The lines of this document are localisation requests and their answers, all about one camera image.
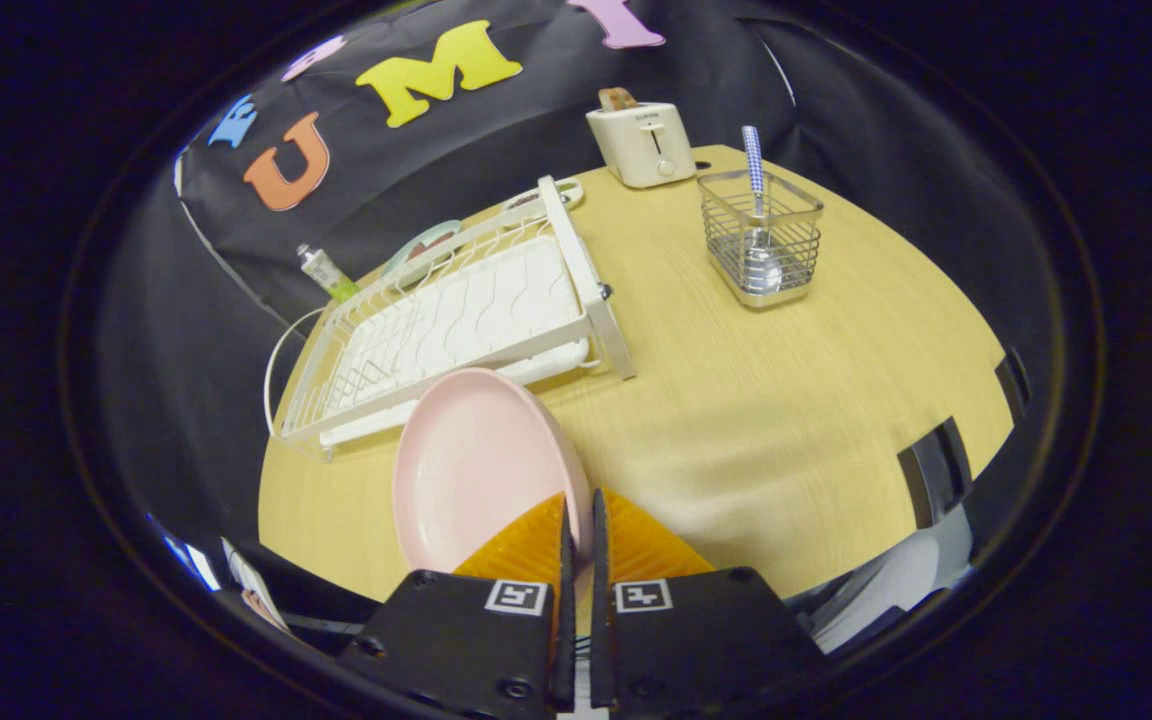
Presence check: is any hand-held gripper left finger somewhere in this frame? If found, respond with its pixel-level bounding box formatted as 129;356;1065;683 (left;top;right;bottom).
336;492;577;720

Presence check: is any cream toaster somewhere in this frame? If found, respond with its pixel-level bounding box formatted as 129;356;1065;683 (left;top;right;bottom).
586;100;697;189

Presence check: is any light green plate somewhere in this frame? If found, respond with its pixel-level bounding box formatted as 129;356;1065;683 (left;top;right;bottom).
381;220;463;281

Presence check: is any black backdrop cloth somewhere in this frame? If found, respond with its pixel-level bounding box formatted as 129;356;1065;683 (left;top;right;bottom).
101;0;1067;561

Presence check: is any pink plate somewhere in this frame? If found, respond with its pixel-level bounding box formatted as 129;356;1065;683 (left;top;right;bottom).
393;367;594;576

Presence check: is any metal wire basket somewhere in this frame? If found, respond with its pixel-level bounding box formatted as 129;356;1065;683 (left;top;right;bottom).
697;169;825;309

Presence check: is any white dish rack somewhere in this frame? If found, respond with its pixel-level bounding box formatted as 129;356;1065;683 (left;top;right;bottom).
274;176;637;461

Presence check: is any blue checkered handle spoon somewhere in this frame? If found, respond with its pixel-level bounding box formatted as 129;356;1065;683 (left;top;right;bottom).
741;125;785;293

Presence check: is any green drink bottle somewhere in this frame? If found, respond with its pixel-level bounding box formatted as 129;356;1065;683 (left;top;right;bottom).
296;243;361;303

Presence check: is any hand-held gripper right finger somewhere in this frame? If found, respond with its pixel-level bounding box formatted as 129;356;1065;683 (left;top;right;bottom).
591;488;827;720

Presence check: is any small dish with beans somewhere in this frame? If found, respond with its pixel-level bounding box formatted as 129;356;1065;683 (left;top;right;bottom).
503;178;585;214

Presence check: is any black table clamp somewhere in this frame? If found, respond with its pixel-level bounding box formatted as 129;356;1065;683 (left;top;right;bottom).
994;350;1033;407
896;418;973;529

